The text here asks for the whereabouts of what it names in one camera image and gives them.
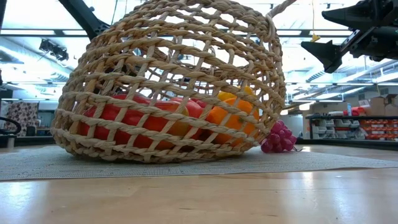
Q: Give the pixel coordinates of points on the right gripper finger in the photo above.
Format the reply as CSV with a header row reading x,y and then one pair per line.
x,y
326,53
351,15

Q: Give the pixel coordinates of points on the yellow lemon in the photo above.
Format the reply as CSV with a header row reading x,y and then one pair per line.
x,y
227,96

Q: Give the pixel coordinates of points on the orange fruit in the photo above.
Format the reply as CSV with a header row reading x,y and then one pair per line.
x,y
236,121

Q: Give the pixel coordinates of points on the large red-orange fruit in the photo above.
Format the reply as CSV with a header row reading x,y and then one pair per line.
x,y
155,123

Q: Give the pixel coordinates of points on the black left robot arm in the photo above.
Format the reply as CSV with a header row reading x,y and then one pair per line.
x,y
84,15

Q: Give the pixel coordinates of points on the blue bottle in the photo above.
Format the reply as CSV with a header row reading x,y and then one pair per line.
x,y
349,109

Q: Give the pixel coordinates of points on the red storage container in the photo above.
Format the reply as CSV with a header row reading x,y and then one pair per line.
x,y
357,111

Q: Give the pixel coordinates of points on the cardboard box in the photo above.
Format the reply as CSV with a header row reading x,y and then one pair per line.
x,y
377,107
391,107

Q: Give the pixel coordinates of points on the grey bin storage rack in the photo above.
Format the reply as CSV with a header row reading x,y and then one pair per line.
x,y
335,129

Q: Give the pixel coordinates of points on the orange bin storage rack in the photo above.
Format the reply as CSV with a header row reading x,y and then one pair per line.
x,y
379,129

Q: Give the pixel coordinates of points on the purple grape bunch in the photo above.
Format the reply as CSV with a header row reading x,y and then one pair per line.
x,y
278,140

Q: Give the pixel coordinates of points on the grey woven placemat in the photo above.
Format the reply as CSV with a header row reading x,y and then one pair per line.
x,y
217,168

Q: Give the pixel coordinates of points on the floral patterned cloth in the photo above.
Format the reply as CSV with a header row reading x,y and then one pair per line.
x,y
23,115

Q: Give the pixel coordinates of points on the black curved bar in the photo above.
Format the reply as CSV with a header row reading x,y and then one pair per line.
x,y
17,124

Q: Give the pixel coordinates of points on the black aluminium rig frame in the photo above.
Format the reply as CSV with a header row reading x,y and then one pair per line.
x,y
342,143

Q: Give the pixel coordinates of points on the black overhead camera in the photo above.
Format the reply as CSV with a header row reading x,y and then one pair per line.
x,y
54,49

